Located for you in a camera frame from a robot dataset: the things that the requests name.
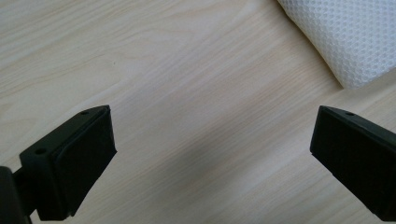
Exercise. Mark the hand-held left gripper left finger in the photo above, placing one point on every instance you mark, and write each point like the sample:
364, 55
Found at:
68, 165

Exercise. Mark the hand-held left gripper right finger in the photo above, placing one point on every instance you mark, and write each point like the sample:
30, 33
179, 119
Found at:
358, 155

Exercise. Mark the white mesh cloth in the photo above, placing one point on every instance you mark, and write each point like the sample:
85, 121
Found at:
348, 40

